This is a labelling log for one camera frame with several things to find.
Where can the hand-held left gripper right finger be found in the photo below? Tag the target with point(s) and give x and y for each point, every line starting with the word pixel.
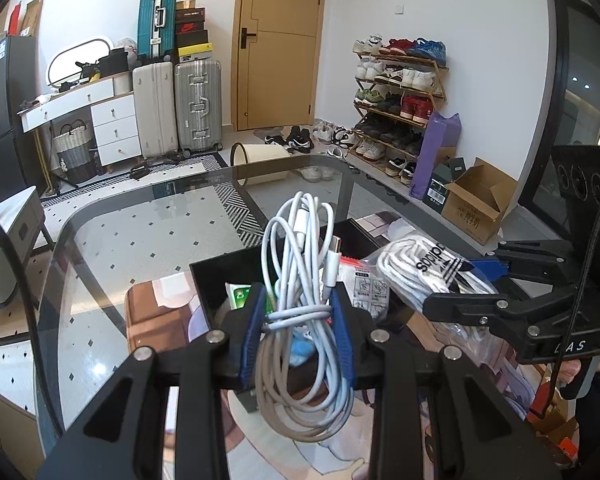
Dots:
pixel 342 332

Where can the grey door mat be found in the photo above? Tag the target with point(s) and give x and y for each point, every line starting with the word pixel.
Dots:
pixel 275 131

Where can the collection of shoes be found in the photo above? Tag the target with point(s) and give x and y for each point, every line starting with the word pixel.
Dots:
pixel 415 107

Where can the purple bag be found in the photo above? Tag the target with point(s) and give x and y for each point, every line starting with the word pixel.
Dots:
pixel 437 155

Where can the green medicine packet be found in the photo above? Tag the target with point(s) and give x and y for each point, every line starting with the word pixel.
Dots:
pixel 237 296

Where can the dark green box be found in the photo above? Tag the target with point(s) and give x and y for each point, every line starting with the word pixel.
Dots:
pixel 437 192

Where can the oval white-framed mirror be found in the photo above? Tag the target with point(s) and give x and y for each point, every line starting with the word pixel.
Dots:
pixel 67 62

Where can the grey side table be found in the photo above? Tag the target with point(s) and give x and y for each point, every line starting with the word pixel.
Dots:
pixel 15 240

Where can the red flat cardboard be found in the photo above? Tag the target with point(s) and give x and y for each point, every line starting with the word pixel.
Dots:
pixel 15 19

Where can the wooden shoe rack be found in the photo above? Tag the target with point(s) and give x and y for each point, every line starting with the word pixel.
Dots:
pixel 442 85

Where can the plain black shoe box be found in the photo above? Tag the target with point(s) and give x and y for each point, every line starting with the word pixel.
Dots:
pixel 192 40

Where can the teal suitcase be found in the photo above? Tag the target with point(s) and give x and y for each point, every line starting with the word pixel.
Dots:
pixel 152 25

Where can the tan wooden door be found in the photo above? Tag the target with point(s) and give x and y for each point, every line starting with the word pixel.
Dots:
pixel 280 50

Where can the white shoelaces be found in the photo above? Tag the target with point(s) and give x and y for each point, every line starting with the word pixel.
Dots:
pixel 410 265

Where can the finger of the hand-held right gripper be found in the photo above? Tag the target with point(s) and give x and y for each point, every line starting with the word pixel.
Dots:
pixel 460 305
pixel 487 269

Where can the black bag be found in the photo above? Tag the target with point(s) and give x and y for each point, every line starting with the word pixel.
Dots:
pixel 112 62

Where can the black shoe box white label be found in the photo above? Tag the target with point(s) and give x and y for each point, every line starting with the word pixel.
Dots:
pixel 190 15

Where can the dark glass door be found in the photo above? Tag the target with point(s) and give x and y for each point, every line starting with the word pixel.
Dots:
pixel 570 85

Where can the cluster of loose shoes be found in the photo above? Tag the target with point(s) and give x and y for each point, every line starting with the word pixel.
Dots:
pixel 325 135

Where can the printed desk mat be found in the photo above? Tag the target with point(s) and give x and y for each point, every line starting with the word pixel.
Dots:
pixel 147 312

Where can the brown flat cardboard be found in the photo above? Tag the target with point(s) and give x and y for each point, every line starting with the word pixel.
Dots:
pixel 32 17

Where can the person's right hand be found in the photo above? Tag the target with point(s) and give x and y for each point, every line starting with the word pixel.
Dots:
pixel 567 370

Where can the open cardboard box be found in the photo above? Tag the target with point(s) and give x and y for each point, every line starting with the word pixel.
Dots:
pixel 472 205

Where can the beige trash bin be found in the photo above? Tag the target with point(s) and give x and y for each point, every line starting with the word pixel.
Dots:
pixel 260 160

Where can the black refrigerator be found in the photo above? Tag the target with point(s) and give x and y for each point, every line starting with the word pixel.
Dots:
pixel 2 110

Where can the white dresser with drawers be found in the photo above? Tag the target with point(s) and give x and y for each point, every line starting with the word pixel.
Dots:
pixel 112 120

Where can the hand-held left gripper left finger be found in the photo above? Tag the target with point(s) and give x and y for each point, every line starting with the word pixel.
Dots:
pixel 247 335

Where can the red and black shoe box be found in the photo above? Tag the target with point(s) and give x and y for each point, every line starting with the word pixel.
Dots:
pixel 190 27

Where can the black cardboard box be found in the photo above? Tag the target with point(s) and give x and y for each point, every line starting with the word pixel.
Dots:
pixel 352 240

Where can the silver suitcase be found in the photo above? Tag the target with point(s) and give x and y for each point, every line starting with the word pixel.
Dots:
pixel 197 105

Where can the white suitcase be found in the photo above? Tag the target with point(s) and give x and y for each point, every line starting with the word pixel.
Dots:
pixel 155 110

